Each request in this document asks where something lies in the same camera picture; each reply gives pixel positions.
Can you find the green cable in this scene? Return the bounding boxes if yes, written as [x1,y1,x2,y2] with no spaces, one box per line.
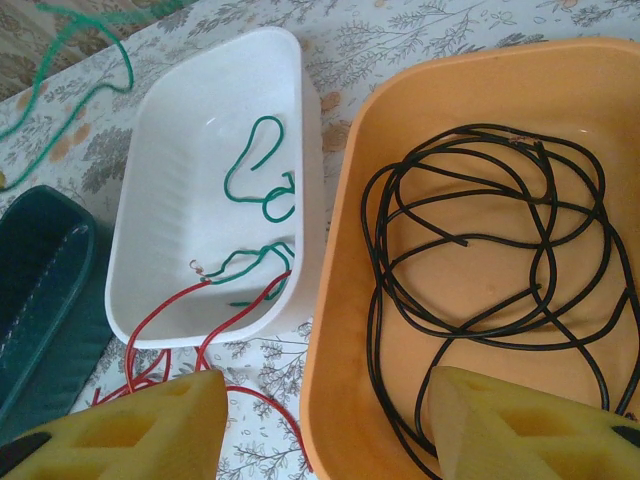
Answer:
[0,1,297,308]

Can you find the red cable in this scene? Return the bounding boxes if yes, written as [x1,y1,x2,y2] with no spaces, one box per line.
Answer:
[92,269,314,474]

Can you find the black cable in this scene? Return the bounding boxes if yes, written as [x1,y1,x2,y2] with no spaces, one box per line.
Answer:
[360,123,640,480]

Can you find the white plastic tray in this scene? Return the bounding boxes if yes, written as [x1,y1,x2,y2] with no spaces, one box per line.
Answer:
[104,25,327,351]

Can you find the floral patterned table cover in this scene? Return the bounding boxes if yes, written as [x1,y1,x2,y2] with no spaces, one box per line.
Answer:
[0,0,640,480]

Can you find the orange plastic tray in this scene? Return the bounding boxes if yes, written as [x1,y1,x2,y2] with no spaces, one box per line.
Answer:
[299,36,640,480]

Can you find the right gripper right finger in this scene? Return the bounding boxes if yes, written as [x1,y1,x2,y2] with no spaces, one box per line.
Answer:
[431,364,640,480]

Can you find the dark teal plastic tray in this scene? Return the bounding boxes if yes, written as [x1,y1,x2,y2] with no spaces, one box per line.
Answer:
[0,184,115,427]

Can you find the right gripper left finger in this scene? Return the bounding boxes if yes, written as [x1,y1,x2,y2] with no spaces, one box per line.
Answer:
[0,368,229,480]

